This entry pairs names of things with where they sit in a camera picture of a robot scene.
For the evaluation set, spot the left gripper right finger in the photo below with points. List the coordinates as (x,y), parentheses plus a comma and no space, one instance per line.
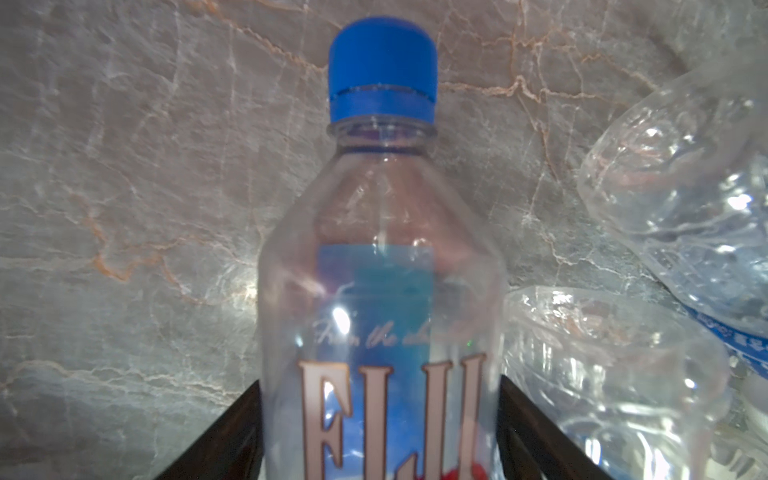
(531,446)

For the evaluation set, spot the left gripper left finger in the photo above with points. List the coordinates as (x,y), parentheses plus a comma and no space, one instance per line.
(231,448)

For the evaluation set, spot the small blue label bottle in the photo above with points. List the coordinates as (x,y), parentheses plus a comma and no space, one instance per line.
(635,386)

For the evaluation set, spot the Fiji bottle blue cap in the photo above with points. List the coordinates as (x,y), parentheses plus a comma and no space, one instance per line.
(380,294)

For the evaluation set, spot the blue label bottle left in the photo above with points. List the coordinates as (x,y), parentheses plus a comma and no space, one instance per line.
(681,180)

